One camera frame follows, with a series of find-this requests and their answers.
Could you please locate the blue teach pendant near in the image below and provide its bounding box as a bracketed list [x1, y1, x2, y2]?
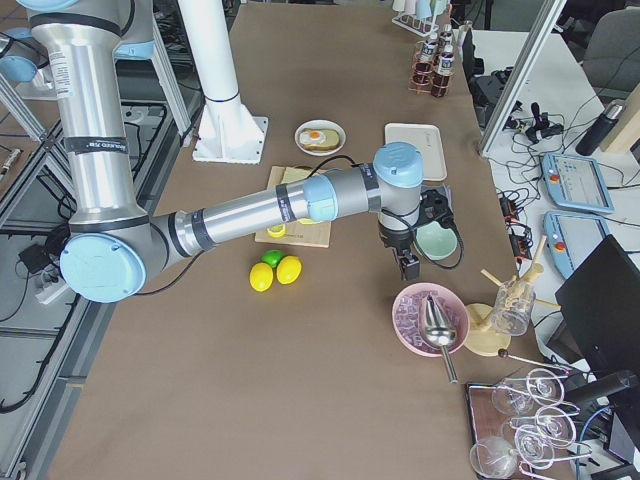
[543, 211, 610, 279]

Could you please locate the aluminium frame post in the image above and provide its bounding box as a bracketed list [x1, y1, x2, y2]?
[478, 0, 566, 158]

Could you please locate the pink bowl with ice cubes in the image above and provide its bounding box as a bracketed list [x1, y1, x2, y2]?
[392, 282, 470, 358]

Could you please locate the yellow lemon right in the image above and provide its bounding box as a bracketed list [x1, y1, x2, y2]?
[276, 255, 303, 285]

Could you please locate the white plate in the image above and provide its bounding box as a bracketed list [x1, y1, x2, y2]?
[294, 119, 346, 156]

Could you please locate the tea bottle two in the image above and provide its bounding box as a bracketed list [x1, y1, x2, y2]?
[430, 45, 455, 98]

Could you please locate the lime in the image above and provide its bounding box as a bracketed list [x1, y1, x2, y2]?
[261, 249, 285, 269]

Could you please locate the yellow lemon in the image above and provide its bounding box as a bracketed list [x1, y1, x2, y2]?
[276, 255, 303, 285]
[249, 262, 275, 293]

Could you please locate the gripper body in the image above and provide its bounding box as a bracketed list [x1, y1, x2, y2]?
[378, 222, 415, 260]

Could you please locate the plain bread slice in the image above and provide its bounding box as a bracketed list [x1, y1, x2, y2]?
[281, 167, 314, 184]

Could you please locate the dark grey cloth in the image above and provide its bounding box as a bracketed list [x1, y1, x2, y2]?
[419, 185, 454, 228]

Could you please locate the metal ice scoop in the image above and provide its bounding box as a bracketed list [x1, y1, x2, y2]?
[422, 295, 458, 384]

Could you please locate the cream rabbit tray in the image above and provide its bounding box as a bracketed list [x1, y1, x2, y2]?
[384, 123, 447, 181]

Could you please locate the wine glass three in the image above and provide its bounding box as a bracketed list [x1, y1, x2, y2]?
[514, 425, 555, 470]

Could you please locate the wine glass one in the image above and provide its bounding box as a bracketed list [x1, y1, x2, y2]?
[491, 377, 534, 416]

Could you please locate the white cup rack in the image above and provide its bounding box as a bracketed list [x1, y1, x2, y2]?
[392, 0, 450, 38]

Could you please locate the tea bottle three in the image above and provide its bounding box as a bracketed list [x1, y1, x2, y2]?
[438, 23, 453, 53]

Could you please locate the wine glass two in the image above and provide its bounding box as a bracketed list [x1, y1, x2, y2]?
[499, 406, 577, 448]

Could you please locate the yellow lemon left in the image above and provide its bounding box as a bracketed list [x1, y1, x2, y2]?
[249, 262, 275, 293]

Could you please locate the blue teach pendant far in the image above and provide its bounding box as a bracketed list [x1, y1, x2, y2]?
[541, 153, 615, 214]

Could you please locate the wine glass four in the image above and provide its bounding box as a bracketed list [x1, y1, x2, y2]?
[469, 436, 518, 479]

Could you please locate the blue teach pendant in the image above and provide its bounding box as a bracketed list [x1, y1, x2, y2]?
[543, 211, 610, 279]
[541, 153, 615, 214]

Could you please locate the tea bottle one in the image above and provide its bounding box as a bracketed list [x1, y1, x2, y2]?
[411, 33, 438, 92]

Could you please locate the wooden mug tree stand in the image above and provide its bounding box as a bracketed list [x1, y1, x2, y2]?
[464, 235, 560, 357]

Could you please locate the black tray with glasses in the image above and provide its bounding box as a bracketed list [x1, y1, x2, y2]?
[466, 384, 596, 479]

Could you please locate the mint green bowl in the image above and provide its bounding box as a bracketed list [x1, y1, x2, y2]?
[414, 222, 458, 261]

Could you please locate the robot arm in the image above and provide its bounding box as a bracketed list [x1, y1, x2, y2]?
[25, 1, 423, 303]

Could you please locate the half lemon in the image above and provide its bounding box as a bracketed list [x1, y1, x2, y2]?
[266, 224, 287, 239]

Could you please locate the wooden cutting board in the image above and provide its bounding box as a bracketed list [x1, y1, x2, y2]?
[254, 166, 331, 248]

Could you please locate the black thermos bottle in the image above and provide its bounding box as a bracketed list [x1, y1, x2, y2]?
[575, 99, 625, 157]

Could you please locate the copper wire bottle rack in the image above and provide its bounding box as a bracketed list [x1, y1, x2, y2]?
[409, 23, 455, 98]

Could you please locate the glass mug on stand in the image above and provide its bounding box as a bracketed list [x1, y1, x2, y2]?
[489, 280, 536, 336]

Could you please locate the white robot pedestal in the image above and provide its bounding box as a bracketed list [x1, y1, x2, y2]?
[179, 0, 268, 165]

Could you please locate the black monitor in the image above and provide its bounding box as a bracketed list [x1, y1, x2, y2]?
[555, 235, 639, 374]

